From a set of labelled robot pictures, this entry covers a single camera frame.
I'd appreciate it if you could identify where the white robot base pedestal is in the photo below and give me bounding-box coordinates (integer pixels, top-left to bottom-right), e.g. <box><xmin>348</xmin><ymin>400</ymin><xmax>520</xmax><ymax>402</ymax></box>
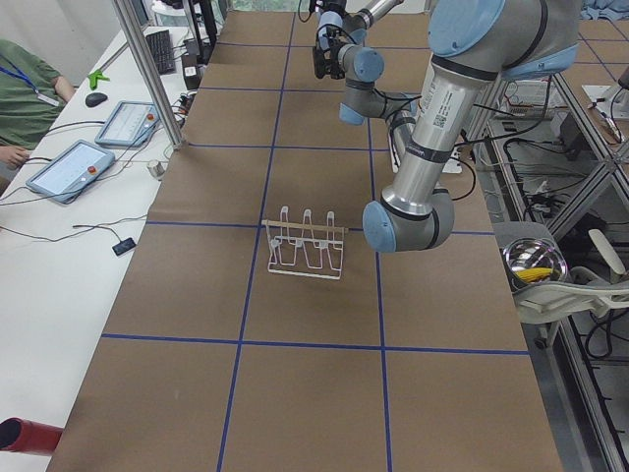
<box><xmin>386</xmin><ymin>125</ymin><xmax>464</xmax><ymax>175</ymax></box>

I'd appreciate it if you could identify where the person in green shirt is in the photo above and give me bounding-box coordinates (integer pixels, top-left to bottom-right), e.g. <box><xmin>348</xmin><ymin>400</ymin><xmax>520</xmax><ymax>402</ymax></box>
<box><xmin>1</xmin><ymin>39</ymin><xmax>76</xmax><ymax>169</ymax></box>

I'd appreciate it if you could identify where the black computer mouse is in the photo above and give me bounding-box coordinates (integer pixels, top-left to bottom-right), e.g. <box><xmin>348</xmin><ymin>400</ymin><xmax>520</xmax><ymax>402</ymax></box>
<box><xmin>85</xmin><ymin>91</ymin><xmax>108</xmax><ymax>108</ymax></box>

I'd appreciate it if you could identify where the red cylinder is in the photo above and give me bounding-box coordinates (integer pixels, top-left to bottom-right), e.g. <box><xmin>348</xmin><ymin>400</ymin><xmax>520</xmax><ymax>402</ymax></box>
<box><xmin>1</xmin><ymin>418</ymin><xmax>64</xmax><ymax>456</ymax></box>

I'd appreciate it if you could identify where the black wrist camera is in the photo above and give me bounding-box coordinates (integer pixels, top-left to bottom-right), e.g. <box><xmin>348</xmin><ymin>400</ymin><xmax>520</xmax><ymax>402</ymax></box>
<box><xmin>313</xmin><ymin>28</ymin><xmax>345</xmax><ymax>80</ymax></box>

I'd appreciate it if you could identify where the near teach pendant tablet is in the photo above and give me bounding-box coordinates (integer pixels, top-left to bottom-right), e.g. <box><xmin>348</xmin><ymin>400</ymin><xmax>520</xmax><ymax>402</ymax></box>
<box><xmin>27</xmin><ymin>140</ymin><xmax>115</xmax><ymax>204</ymax></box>

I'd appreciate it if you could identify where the aluminium frame post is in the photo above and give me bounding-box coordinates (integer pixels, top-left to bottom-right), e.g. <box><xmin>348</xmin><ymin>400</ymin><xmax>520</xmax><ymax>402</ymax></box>
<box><xmin>112</xmin><ymin>0</ymin><xmax>183</xmax><ymax>150</ymax></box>

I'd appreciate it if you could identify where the green plastic clip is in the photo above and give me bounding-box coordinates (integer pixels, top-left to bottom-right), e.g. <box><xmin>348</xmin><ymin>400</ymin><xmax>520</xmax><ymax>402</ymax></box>
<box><xmin>88</xmin><ymin>69</ymin><xmax>110</xmax><ymax>90</ymax></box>

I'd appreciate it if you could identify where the white wire cup holder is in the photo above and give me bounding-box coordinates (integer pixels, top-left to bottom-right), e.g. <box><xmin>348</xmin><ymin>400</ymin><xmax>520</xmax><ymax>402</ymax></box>
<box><xmin>261</xmin><ymin>206</ymin><xmax>349</xmax><ymax>280</ymax></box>

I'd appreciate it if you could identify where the teach pendant tablet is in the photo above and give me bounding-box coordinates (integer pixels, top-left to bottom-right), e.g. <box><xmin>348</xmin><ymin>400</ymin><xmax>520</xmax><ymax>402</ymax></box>
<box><xmin>94</xmin><ymin>100</ymin><xmax>160</xmax><ymax>148</ymax></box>
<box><xmin>27</xmin><ymin>140</ymin><xmax>115</xmax><ymax>204</ymax></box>

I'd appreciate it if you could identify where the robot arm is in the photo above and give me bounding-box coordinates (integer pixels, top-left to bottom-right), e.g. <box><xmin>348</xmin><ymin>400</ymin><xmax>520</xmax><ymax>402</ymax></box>
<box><xmin>363</xmin><ymin>1</ymin><xmax>582</xmax><ymax>253</ymax></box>
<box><xmin>309</xmin><ymin>0</ymin><xmax>420</xmax><ymax>171</ymax></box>

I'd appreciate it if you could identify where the far teach pendant tablet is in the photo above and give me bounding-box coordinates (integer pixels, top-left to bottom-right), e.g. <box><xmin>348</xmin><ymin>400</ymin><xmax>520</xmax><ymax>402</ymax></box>
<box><xmin>94</xmin><ymin>100</ymin><xmax>160</xmax><ymax>148</ymax></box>

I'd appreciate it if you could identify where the steel bowl with corn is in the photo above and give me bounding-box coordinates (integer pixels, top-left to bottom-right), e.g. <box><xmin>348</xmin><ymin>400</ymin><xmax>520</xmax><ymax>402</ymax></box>
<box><xmin>502</xmin><ymin>238</ymin><xmax>568</xmax><ymax>291</ymax></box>

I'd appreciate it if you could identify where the black keyboard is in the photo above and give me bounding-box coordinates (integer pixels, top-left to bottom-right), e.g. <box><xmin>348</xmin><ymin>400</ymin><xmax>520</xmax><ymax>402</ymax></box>
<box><xmin>144</xmin><ymin>29</ymin><xmax>176</xmax><ymax>75</ymax></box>

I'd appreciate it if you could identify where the small silver cylinder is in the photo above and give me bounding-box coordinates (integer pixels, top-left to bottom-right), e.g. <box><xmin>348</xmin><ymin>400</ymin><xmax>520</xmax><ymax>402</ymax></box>
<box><xmin>146</xmin><ymin>159</ymin><xmax>165</xmax><ymax>181</ymax></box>

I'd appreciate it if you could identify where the small black sensor box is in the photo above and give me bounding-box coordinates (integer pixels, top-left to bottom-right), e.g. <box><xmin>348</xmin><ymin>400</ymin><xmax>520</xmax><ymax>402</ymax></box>
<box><xmin>112</xmin><ymin>238</ymin><xmax>137</xmax><ymax>257</ymax></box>

